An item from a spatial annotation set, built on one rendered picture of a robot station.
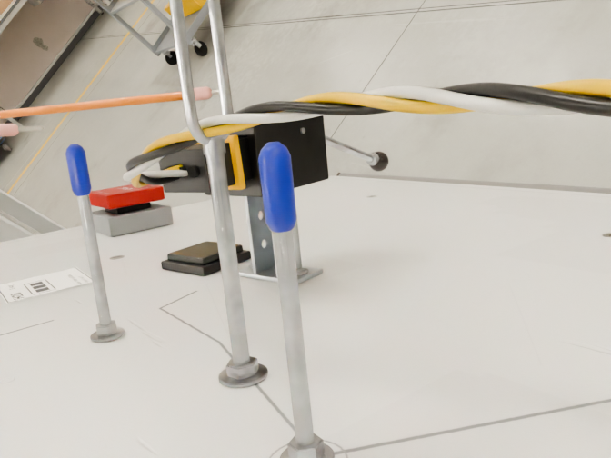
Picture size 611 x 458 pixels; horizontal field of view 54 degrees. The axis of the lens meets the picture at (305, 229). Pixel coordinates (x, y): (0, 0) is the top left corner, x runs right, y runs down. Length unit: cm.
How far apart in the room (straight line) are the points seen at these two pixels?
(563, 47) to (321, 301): 185
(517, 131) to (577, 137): 20
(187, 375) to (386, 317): 9
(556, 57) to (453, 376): 189
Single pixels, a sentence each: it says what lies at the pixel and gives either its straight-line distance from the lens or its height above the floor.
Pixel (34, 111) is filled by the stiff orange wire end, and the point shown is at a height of 122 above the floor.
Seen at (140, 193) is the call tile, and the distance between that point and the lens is 52.
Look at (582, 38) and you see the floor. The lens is 209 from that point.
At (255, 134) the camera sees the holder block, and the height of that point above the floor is 115.
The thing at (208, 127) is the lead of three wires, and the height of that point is 120.
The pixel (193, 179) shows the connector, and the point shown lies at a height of 116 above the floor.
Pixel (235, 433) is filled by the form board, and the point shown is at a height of 115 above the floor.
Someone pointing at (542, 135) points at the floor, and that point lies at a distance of 187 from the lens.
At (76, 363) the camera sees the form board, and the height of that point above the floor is 117.
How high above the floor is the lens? 128
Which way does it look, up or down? 35 degrees down
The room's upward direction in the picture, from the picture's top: 51 degrees counter-clockwise
